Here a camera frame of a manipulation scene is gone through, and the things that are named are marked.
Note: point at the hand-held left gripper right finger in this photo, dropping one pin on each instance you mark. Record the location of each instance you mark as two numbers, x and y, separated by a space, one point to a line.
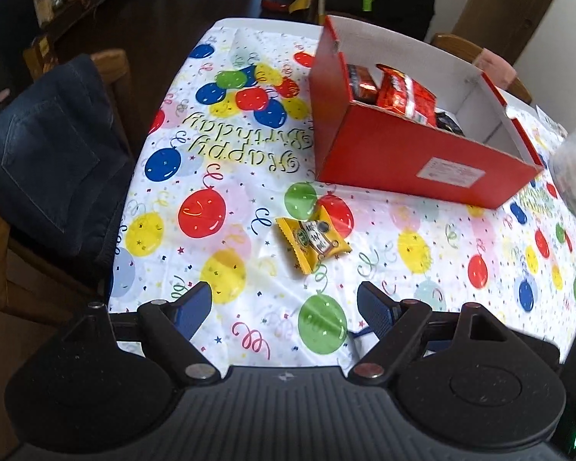
374 307

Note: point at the red cardboard box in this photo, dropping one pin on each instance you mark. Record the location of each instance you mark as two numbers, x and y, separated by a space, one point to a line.
389 153

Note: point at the dark cabinet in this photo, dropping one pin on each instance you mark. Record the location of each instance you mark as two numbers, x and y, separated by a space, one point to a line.
5 24

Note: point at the blue jeans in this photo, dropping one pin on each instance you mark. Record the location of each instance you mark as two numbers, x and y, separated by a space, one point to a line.
53 153

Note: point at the black snack packet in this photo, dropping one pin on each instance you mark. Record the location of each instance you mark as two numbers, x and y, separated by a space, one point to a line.
449 123

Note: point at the wooden door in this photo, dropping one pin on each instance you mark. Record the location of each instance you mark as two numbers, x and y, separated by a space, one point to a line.
509 5

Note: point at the black sofa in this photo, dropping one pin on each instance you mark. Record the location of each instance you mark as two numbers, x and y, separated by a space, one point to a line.
393 5

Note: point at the red snack packet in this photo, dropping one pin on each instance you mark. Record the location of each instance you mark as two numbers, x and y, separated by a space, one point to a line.
405 93

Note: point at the pink cloth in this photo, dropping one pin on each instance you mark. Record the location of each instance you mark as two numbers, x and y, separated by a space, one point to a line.
494 67

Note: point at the yellow snack packet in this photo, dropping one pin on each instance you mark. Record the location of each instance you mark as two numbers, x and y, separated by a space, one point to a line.
312 240

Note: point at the brown shiny snack packet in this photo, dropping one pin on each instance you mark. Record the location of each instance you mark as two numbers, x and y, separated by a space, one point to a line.
360 81

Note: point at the balloon print tablecloth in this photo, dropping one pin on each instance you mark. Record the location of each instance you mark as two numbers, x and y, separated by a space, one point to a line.
249 192

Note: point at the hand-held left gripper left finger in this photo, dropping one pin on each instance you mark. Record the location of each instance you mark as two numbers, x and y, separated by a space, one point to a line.
194 305

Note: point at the wooden TV cabinet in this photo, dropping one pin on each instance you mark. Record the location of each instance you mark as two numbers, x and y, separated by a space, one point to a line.
91 0

